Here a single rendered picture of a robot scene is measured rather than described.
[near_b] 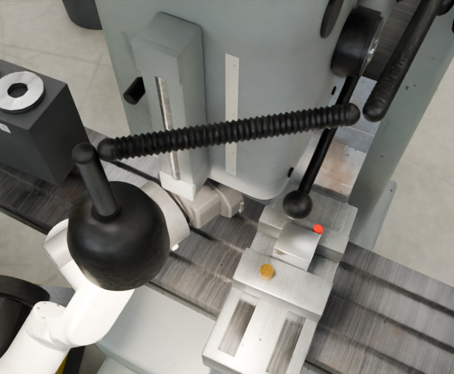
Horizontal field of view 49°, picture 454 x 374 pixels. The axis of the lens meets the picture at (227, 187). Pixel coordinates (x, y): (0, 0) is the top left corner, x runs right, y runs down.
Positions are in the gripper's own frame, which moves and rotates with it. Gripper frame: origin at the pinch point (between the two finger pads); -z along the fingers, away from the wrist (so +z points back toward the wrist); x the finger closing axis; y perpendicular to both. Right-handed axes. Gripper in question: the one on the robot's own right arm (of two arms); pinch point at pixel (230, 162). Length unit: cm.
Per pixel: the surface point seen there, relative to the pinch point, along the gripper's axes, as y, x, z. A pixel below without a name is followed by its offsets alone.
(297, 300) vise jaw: 17.5, -17.3, 1.4
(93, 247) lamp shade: -27.3, -12.7, 24.2
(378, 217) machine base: 102, -2, -72
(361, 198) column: 52, -4, -42
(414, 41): -35.4, -18.5, 1.7
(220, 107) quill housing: -22.8, -6.4, 7.5
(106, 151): -35.0, -12.4, 21.2
